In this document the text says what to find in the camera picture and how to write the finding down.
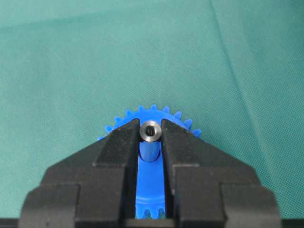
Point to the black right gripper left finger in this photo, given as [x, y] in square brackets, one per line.
[93, 188]

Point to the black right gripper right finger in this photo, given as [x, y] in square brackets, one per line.
[208, 188]

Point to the grey metal shaft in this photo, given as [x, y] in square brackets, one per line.
[150, 133]

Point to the green cloth mat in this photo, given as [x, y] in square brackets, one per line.
[235, 67]

